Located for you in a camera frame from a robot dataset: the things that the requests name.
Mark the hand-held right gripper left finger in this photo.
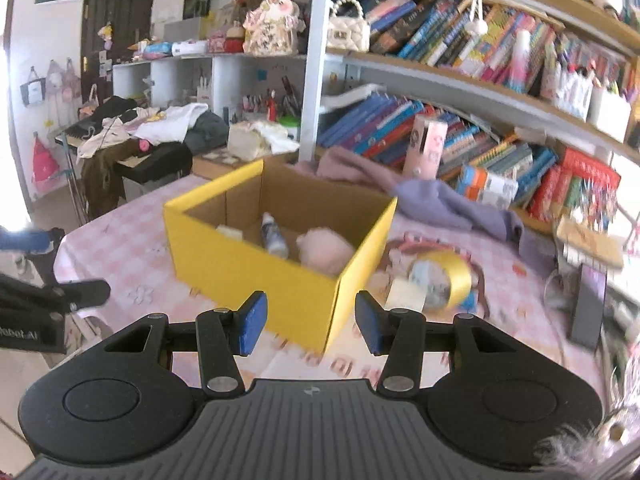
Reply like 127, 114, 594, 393
102, 291, 269, 395

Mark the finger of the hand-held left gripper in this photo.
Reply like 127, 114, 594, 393
0, 273, 112, 314
0, 227, 67, 287

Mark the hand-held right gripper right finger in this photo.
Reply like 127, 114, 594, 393
355, 291, 516, 395

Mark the yellow cardboard box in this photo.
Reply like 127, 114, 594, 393
164, 159, 399, 356

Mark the pink plush pig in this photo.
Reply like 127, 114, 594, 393
295, 227, 357, 276

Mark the white tube bottle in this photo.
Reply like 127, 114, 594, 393
260, 212, 290, 260

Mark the yellow tape roll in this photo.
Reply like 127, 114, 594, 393
407, 251, 474, 314

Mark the pink hanging bag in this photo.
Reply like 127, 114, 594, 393
31, 131, 62, 187

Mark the brown garment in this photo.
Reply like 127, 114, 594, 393
79, 139, 147, 217

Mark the purple cloth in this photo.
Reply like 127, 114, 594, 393
316, 146, 557, 281

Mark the hanging tote bag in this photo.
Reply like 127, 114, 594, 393
20, 66, 47, 107

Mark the wooden box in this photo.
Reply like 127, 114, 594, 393
192, 147, 252, 182

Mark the orange white carton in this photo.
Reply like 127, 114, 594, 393
456, 164, 519, 209

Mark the pile of clothes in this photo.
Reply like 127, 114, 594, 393
77, 102, 209, 159

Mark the cream cloth bundle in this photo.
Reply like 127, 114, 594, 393
227, 120, 302, 162

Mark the pink carton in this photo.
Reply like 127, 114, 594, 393
402, 114, 449, 179

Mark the row of upright books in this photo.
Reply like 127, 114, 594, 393
319, 91, 560, 207

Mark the dark grey garment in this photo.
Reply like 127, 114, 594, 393
184, 110, 232, 157

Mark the black smartphone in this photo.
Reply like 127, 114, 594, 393
569, 263, 609, 352

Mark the dark wooden door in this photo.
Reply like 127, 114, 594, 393
80, 0, 159, 107

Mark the grey fluffy pompom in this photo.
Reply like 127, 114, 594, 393
536, 406, 640, 469

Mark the red boxed book set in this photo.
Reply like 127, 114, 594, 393
526, 147, 622, 234

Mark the white cubby shelf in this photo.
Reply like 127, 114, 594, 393
112, 51, 307, 128

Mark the white roll packet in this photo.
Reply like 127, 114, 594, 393
171, 40, 208, 57

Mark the tall white bookshelf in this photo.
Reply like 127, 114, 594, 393
299, 0, 640, 241

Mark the cream quilted handbag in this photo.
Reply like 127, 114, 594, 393
327, 0, 371, 52

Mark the shelf row of colourful books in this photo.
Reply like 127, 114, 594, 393
369, 0, 557, 95

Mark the pink gradient tube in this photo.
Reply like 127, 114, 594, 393
506, 27, 534, 94

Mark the white pen holder box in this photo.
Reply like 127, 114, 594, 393
586, 86, 633, 144

